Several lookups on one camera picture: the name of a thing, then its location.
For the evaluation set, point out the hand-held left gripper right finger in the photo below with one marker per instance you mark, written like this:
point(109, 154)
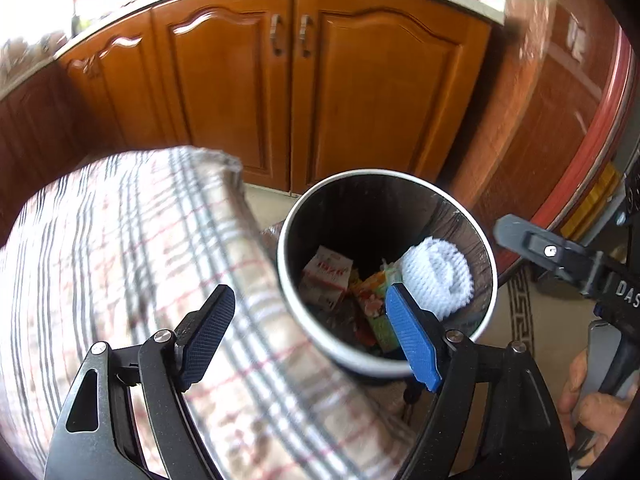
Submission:
point(412, 335)

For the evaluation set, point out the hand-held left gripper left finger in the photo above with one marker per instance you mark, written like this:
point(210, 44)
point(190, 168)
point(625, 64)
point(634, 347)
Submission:
point(207, 332)

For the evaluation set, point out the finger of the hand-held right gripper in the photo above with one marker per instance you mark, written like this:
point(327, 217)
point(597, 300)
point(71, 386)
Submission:
point(550, 255)

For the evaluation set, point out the green carton box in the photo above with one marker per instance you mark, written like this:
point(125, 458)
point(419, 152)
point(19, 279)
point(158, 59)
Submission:
point(375, 300)

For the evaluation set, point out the white foam net roll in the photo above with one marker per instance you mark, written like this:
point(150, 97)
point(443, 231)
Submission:
point(437, 275)

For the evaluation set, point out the white and red carton box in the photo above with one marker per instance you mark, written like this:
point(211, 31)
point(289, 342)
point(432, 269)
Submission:
point(327, 272)

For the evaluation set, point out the white round waste bin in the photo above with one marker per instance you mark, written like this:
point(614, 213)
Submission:
point(360, 215)

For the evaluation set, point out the person's right hand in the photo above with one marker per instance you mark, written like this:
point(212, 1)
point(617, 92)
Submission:
point(595, 420)

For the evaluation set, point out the patterned floor mat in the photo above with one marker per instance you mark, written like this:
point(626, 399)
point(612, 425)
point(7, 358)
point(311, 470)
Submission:
point(522, 310)

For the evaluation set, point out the stack of yellow packages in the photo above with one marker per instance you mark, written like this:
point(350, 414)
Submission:
point(595, 200)

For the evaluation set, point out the plaid tablecloth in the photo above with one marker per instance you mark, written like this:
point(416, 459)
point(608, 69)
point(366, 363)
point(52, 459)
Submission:
point(125, 260)

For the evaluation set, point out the wooden kitchen cabinet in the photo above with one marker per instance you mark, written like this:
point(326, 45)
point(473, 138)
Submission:
point(350, 85)

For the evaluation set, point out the pale kitchen countertop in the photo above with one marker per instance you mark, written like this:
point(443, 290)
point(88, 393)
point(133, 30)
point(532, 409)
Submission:
point(150, 2)

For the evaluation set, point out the red door frame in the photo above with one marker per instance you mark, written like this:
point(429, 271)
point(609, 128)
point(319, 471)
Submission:
point(560, 110)

